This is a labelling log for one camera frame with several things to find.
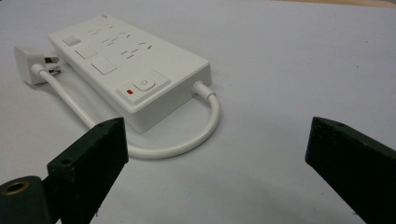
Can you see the white power strip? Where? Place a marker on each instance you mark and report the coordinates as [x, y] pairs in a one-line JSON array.
[[130, 67]]

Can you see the white power plug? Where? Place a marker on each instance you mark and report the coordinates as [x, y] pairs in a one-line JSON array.
[[29, 63]]

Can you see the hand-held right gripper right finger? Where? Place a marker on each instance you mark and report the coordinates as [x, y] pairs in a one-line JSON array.
[[355, 161]]

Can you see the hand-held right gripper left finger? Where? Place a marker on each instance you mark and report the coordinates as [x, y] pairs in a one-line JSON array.
[[90, 161]]

